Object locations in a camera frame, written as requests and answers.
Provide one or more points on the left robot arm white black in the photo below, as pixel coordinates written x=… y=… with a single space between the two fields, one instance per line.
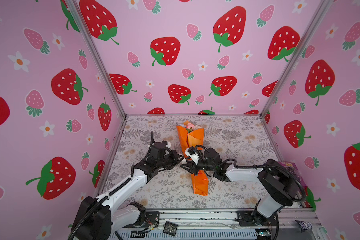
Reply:
x=97 y=218

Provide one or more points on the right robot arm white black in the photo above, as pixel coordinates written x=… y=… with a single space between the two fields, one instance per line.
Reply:
x=283 y=186

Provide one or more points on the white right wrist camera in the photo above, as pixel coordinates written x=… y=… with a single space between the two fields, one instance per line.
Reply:
x=191 y=154

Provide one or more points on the aluminium corner post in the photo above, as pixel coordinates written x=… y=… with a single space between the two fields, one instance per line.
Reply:
x=314 y=23
x=97 y=22

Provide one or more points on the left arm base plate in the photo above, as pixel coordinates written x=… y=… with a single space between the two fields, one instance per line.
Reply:
x=146 y=220

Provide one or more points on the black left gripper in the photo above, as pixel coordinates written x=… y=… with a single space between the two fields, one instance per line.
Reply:
x=173 y=155

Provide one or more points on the pink fake rose stem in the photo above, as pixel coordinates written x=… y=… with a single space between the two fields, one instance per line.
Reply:
x=190 y=127

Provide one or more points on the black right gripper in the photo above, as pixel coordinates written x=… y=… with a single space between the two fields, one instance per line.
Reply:
x=191 y=168

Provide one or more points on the right aluminium corner post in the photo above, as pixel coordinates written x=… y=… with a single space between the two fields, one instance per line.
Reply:
x=314 y=23

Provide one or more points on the purple snack bag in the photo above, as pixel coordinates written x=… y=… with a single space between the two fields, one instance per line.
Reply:
x=293 y=168

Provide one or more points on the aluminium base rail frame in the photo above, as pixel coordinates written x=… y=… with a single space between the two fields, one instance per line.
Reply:
x=220 y=224

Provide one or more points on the left aluminium corner post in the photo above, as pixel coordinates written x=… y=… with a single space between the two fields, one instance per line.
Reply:
x=97 y=22

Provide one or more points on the black square tag middle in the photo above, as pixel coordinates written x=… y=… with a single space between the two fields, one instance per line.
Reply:
x=170 y=228

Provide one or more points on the orange wrapping paper sheet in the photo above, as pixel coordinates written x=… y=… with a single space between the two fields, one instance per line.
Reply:
x=191 y=139

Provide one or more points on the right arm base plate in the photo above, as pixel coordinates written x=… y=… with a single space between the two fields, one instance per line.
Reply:
x=250 y=219

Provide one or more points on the floral patterned table mat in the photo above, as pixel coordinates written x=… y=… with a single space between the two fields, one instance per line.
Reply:
x=233 y=137

